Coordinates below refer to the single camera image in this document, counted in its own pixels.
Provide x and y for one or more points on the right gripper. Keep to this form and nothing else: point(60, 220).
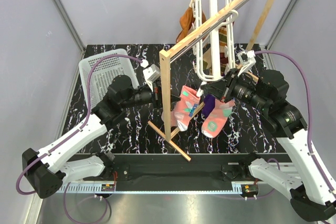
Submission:
point(222, 89)

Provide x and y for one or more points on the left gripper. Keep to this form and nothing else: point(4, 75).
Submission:
point(157, 95)

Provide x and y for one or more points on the pink dotted sock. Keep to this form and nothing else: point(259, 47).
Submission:
point(184, 108)
point(217, 119)

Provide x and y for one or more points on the striped beige sock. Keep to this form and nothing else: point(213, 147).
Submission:
point(226, 51)
point(207, 59)

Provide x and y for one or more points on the white clip hanger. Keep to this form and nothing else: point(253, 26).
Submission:
point(211, 40)

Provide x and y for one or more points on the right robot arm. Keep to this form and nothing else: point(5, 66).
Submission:
point(309, 195)

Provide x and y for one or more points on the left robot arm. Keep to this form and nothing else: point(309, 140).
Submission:
point(50, 167)

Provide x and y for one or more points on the purple sock pair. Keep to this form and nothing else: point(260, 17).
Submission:
point(209, 104)

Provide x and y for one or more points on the orange sock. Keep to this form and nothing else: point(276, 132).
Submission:
point(186, 21)

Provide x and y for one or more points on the white plastic basket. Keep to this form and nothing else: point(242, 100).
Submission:
point(104, 73)

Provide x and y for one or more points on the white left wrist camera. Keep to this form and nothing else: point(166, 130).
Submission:
point(150, 73)

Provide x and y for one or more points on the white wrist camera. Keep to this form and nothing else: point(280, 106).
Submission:
point(247, 60)
point(150, 73)

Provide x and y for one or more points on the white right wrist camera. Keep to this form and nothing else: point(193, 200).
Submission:
point(247, 60)

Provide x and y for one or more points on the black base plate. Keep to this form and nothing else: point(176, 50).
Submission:
point(172, 172)

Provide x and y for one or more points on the aluminium rail frame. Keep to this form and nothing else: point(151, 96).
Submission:
point(173, 193)

